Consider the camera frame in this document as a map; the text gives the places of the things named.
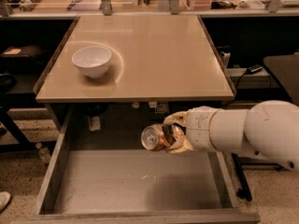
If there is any clear plastic water bottle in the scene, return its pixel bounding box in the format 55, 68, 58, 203
36, 143, 51, 164

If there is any open grey top drawer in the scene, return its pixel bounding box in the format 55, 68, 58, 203
14, 105, 260, 224

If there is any black phone device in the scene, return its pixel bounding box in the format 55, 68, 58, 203
246, 64, 263, 75

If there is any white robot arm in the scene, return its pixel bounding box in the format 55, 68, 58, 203
164, 101, 299, 172

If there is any white ceramic bowl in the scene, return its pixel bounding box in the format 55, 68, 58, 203
72, 46, 112, 78

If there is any black floor bar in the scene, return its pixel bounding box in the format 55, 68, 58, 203
232, 154, 252, 202

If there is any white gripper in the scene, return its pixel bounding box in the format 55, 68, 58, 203
164, 106, 218, 153

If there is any orange soda can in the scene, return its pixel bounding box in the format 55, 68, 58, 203
141, 123, 184, 151

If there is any white shoe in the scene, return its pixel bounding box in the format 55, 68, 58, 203
0, 191, 11, 212

